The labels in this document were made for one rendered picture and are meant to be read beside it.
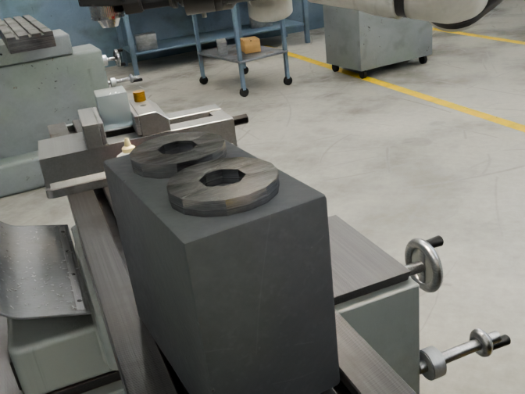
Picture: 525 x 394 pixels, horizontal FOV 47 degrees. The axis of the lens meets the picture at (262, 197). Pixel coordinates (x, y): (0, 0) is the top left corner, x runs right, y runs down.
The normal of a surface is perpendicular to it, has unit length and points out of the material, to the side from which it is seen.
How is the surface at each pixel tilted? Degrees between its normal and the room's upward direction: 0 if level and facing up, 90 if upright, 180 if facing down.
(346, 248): 0
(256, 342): 90
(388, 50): 90
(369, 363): 0
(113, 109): 90
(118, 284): 0
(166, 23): 90
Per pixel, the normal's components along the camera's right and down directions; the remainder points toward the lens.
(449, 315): -0.11, -0.91
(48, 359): 0.38, 0.34
